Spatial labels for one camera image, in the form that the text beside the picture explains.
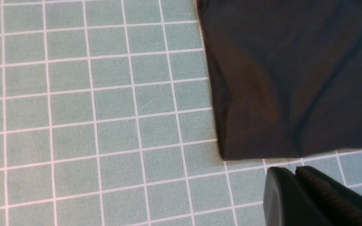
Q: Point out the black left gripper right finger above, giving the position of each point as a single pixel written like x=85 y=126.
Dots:
x=339 y=204

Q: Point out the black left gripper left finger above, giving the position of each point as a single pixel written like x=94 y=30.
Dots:
x=285 y=203

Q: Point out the dark gray long-sleeve shirt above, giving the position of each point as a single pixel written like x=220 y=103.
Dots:
x=285 y=75

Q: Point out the teal checkered tablecloth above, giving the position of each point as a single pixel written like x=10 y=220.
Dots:
x=106 y=120

